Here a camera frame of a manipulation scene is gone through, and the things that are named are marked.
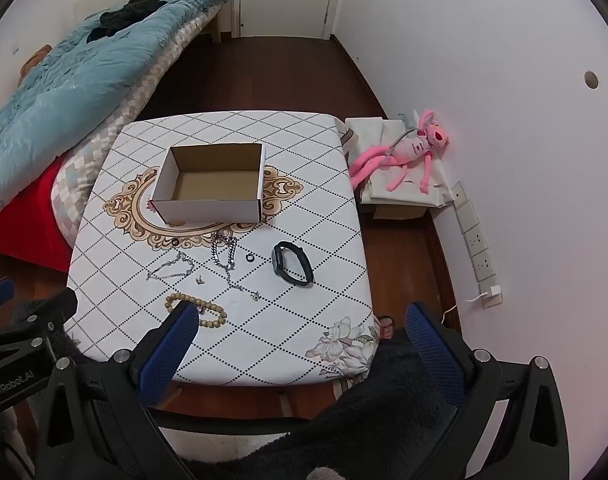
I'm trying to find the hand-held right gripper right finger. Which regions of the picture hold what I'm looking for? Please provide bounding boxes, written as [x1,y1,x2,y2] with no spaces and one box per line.
[405,302,570,480]

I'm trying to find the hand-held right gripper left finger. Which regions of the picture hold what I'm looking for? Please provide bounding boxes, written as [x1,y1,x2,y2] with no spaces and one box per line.
[31,302,199,480]

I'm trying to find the wooden bead bracelet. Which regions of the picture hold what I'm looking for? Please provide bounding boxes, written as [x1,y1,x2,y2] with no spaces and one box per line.
[165,292,229,331]

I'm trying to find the thin silver chain necklace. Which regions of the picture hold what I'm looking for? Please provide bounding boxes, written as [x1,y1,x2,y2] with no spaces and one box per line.
[146,251,195,282]

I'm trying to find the thick silver chain necklace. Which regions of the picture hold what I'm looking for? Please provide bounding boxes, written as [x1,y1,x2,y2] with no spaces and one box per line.
[210,234,245,292]

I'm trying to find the black smart band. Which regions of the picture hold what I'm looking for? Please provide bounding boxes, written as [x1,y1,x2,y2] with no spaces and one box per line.
[271,241,315,288]

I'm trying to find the cardboard box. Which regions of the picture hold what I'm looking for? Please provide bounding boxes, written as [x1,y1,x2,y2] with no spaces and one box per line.
[149,142,268,225]

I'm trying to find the red blanket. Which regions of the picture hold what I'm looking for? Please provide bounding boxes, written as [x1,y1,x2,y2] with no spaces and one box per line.
[0,155,75,273]

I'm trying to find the person's black fleece clothing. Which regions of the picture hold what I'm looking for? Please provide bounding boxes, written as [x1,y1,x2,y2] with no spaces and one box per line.
[11,297,464,480]

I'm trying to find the white power strip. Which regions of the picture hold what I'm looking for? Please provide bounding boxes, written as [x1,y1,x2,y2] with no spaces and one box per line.
[451,180,499,283]

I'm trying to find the pink plush toy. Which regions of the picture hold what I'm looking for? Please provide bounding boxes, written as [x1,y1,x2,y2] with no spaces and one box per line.
[350,108,449,195]

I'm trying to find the light blue quilt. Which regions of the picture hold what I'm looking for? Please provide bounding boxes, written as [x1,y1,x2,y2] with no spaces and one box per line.
[0,0,233,213]

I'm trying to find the grey clothes hanger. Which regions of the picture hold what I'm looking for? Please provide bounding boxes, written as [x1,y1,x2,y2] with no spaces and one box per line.
[384,110,419,158]

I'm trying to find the brown pillow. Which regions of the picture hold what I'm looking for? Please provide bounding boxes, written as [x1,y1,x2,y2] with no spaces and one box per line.
[21,44,52,73]

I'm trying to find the black clothes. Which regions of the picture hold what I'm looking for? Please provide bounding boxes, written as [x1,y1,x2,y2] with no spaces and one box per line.
[86,0,169,43]

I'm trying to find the wooden bed leg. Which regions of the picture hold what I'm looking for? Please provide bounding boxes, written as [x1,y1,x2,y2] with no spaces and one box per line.
[206,2,222,43]

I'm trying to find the white charger cable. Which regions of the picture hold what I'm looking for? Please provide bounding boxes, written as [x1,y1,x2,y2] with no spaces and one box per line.
[441,292,484,323]

